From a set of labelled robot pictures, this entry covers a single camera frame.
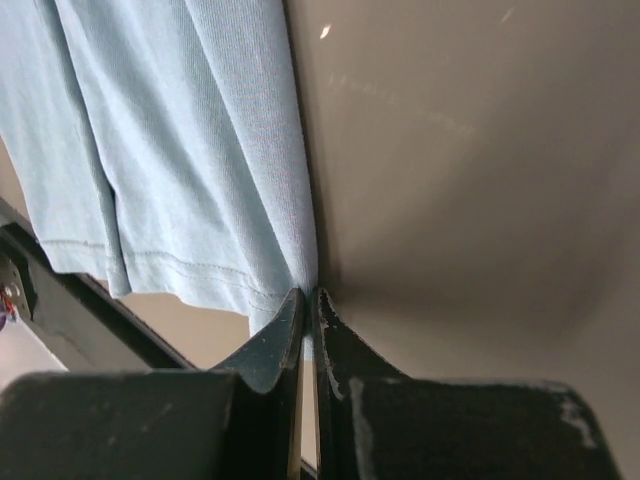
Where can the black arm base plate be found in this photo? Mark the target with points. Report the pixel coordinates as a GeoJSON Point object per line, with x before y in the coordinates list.
{"type": "Point", "coordinates": [72, 314]}

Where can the light blue t-shirt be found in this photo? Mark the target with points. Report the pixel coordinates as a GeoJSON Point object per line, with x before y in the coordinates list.
{"type": "Point", "coordinates": [159, 148]}

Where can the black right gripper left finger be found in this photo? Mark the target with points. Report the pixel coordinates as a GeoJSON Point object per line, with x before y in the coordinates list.
{"type": "Point", "coordinates": [238, 420]}

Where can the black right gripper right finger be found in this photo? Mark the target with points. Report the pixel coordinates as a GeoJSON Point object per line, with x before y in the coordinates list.
{"type": "Point", "coordinates": [376, 422]}

